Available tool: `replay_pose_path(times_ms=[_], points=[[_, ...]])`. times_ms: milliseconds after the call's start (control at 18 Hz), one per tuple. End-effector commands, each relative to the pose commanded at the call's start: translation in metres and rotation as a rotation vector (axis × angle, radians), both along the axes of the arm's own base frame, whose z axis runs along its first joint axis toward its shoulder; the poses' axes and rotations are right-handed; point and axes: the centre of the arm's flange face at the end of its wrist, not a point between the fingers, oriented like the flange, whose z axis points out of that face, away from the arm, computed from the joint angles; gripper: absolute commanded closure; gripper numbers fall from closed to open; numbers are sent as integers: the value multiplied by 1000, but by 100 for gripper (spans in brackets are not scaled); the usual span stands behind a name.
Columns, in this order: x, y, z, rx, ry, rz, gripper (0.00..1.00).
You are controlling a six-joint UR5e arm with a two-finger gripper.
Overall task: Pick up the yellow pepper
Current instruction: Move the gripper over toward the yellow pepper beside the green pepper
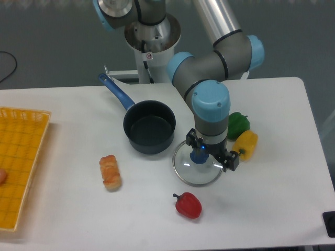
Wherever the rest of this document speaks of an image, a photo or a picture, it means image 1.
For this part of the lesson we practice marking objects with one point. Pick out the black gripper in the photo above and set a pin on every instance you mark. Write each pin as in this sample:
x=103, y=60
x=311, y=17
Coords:
x=228, y=159

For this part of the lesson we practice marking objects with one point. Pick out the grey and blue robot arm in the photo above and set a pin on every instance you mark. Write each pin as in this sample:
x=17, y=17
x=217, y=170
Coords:
x=208, y=99

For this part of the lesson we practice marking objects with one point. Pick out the yellow bell pepper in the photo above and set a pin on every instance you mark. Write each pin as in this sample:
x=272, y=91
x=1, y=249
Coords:
x=245, y=144

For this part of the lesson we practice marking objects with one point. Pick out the green bell pepper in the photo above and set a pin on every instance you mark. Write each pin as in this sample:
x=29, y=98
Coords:
x=237, y=124

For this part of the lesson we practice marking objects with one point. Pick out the red bell pepper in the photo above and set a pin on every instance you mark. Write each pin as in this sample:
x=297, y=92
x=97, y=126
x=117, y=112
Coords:
x=188, y=205

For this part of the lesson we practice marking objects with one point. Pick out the glass lid with blue knob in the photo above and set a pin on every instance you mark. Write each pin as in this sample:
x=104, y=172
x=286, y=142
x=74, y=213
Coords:
x=195, y=167

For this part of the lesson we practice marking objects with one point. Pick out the toy bread loaf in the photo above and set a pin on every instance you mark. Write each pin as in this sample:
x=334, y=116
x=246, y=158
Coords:
x=110, y=172

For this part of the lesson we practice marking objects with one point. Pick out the black object at table edge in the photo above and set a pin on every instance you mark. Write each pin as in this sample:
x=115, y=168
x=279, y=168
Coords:
x=329, y=221

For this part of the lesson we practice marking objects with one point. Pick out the yellow woven basket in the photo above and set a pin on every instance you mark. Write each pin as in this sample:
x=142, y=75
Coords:
x=22, y=135

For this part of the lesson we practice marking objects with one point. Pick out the dark pot with blue handle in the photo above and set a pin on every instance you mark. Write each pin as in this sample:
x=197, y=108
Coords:
x=149, y=125

